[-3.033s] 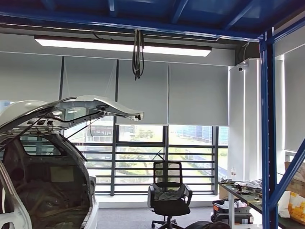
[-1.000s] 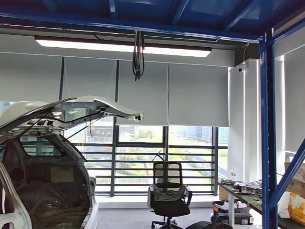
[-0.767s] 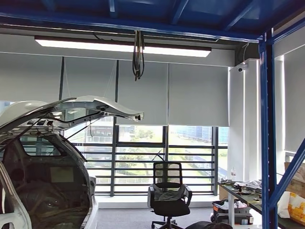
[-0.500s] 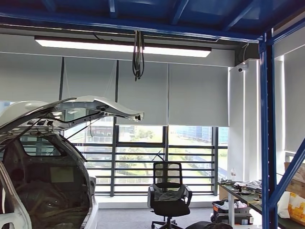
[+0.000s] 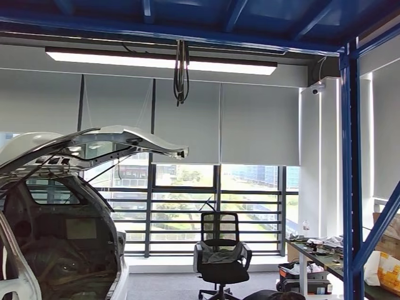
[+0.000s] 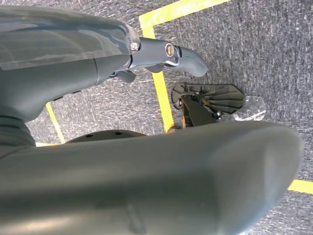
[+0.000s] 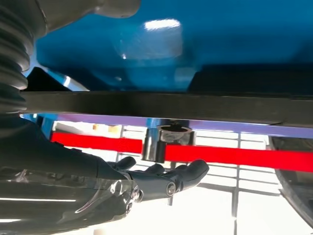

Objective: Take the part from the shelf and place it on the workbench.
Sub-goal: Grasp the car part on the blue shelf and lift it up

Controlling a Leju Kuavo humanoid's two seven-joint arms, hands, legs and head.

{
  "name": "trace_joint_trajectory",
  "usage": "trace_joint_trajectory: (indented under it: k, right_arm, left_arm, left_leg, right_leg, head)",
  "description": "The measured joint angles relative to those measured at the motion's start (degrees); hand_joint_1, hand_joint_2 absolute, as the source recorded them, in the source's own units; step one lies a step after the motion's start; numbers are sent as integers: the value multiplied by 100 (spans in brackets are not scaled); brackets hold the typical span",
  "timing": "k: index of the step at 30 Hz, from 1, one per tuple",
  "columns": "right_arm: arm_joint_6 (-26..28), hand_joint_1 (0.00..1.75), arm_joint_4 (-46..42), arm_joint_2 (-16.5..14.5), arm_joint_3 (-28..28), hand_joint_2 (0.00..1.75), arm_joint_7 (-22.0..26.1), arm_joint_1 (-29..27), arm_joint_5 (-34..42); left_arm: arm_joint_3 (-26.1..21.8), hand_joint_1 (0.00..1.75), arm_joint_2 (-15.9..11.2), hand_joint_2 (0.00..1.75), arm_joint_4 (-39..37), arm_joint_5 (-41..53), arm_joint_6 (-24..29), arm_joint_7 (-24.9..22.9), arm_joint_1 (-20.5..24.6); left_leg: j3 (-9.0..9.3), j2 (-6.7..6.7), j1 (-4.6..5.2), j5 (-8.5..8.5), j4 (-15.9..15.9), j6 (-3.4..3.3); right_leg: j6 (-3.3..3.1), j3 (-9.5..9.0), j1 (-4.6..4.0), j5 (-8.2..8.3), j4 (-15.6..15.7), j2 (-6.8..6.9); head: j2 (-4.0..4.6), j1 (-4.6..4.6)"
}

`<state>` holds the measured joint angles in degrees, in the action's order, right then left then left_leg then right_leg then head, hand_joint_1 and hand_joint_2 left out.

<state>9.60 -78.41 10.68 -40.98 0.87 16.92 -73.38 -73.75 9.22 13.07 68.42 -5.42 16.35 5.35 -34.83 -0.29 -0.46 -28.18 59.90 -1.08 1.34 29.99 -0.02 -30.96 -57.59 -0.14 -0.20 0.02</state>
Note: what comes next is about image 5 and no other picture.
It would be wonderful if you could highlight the blue metal shelf rack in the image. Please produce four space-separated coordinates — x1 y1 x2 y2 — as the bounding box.
0 0 400 300

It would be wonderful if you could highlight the grey roller blind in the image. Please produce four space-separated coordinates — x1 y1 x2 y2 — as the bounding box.
82 74 154 138
371 62 400 201
220 82 300 168
152 78 222 166
0 69 82 136

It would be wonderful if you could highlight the white car tailgate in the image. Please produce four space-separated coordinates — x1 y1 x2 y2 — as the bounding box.
0 125 189 175

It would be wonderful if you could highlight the grey jacket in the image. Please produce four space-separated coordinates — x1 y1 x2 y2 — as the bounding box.
194 241 251 264

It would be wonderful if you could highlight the black office chair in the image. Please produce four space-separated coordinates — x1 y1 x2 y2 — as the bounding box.
193 211 252 300

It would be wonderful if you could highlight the long ceiling light strip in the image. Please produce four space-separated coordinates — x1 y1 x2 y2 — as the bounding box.
45 46 278 76

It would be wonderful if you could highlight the pile of small parts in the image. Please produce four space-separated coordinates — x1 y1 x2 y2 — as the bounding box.
288 234 344 266

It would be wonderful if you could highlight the green-top desk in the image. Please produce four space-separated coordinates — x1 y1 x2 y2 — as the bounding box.
285 237 400 300

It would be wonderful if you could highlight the white car body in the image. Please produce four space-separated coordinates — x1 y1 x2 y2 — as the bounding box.
0 132 129 300

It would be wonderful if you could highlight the white and yellow bag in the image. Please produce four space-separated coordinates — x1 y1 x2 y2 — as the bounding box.
363 250 400 297

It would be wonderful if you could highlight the black hanging cable bundle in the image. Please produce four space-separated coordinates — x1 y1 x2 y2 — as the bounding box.
173 40 190 108

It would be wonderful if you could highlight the dark window frame with railing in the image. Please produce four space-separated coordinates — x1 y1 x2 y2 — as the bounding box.
26 163 299 258

